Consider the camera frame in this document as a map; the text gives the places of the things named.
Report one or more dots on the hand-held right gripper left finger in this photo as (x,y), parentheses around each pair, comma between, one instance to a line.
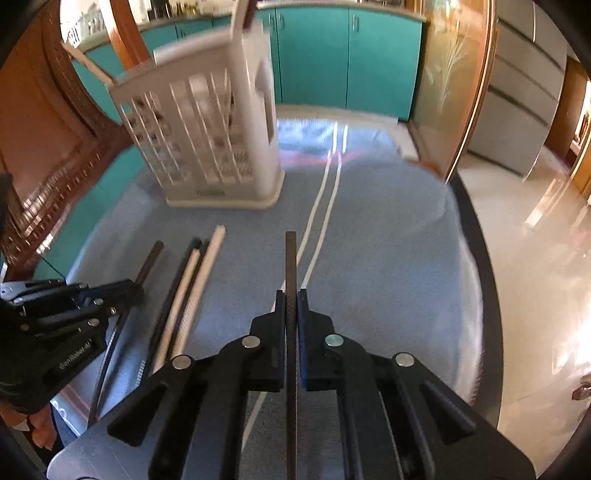
(280,332)

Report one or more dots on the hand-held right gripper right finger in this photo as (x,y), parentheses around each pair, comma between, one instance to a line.
(302,332)

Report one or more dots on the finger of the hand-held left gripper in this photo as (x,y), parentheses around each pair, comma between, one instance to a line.
(87,323)
(120,291)

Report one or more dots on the black chopstick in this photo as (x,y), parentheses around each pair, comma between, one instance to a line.
(291,258)
(194,247)
(150,261)

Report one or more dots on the beige chopstick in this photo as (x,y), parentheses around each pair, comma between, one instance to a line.
(180,300)

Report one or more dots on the grey plastic utensil basket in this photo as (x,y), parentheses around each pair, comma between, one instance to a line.
(207,138)

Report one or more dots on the person's left hand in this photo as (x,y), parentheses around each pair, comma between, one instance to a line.
(39,429)

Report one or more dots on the blue striped cloth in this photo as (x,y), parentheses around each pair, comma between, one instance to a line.
(383,277)

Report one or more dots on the carved wooden chair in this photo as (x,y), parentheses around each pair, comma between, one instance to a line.
(41,138)

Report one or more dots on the white dish rack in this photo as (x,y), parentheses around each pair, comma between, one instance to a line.
(87,23)

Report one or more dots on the wood framed glass door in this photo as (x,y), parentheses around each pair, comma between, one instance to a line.
(448,83)

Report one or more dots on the grey refrigerator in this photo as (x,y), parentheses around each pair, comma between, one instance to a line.
(517,83)

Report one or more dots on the wooden door frame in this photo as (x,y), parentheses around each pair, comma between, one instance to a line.
(565,106)

